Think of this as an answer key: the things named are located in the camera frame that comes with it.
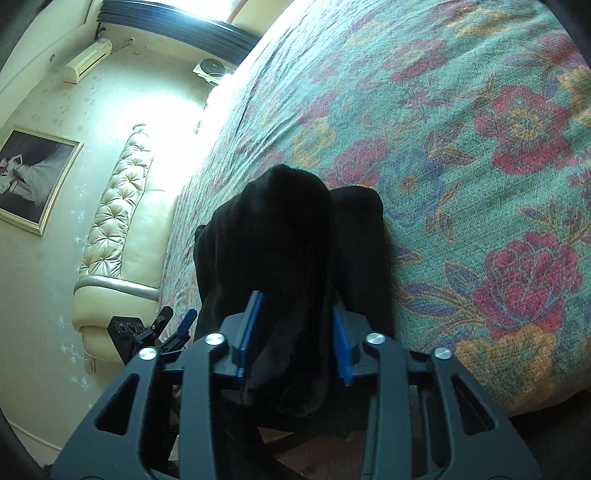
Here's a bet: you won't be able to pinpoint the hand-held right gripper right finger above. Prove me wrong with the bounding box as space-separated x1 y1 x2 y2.
331 300 541 480

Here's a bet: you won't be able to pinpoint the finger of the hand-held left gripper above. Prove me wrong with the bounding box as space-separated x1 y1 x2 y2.
159 308 198 354
139 305 174 344

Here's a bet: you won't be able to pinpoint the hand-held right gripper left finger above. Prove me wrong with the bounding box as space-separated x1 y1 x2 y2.
51 291 266 480

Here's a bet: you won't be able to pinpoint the black pants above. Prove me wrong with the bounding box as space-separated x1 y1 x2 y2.
194 164 398 444

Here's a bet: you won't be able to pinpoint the cream tufted headboard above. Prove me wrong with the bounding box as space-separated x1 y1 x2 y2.
74 122 204 365

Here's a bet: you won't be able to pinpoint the floral bedspread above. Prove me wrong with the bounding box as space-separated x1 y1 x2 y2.
157 0 591 407

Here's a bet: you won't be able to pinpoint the white fan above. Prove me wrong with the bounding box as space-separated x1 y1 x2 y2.
192 58 236 86

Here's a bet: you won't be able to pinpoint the white air conditioner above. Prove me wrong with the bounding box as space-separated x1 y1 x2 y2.
62 38 113 85

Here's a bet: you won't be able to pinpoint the dark blue curtain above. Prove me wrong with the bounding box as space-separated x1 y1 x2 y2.
97 0 264 70

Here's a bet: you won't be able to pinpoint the window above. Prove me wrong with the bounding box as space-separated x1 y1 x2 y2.
152 0 278 35

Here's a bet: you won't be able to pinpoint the framed wall picture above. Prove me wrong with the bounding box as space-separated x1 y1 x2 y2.
0 124 85 237

